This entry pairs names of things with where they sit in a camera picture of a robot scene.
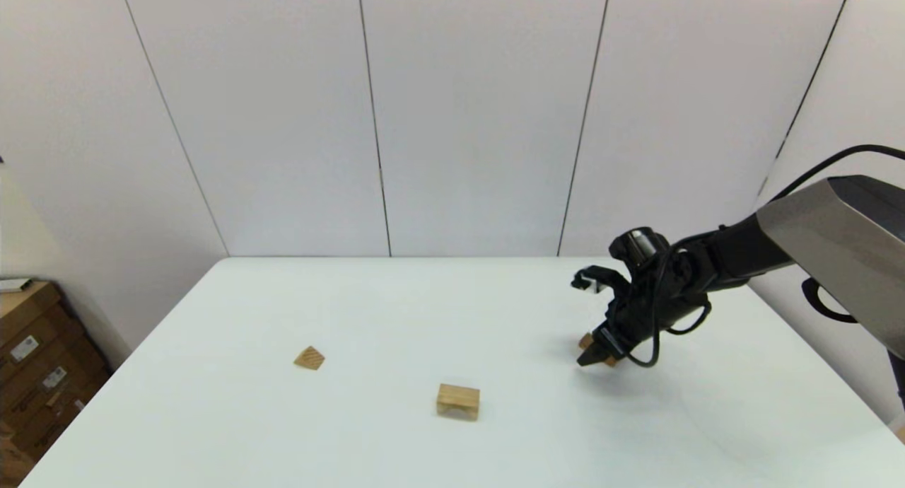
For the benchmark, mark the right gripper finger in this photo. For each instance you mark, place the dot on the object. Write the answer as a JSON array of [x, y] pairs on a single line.
[[597, 353]]

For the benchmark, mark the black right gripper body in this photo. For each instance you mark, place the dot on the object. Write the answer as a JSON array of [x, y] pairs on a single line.
[[650, 304]]

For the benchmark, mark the rectangular wooden building block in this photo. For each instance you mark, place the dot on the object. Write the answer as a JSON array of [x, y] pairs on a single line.
[[585, 341]]

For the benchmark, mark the arched wooden building block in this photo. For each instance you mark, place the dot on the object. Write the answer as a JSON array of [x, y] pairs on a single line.
[[458, 397]]

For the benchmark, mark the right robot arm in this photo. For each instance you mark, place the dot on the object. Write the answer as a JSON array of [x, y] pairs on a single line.
[[834, 247]]

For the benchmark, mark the triangular wooden building block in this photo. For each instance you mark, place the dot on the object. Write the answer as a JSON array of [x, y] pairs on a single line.
[[310, 359]]

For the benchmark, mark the brown cardboard box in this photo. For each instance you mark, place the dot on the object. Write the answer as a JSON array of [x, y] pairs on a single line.
[[25, 303], [49, 338], [42, 426], [74, 366]]

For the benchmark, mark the flat white grey item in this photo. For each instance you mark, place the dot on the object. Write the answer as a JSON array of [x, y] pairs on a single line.
[[14, 284]]

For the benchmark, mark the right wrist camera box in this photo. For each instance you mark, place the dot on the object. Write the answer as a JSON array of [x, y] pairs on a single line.
[[594, 279]]

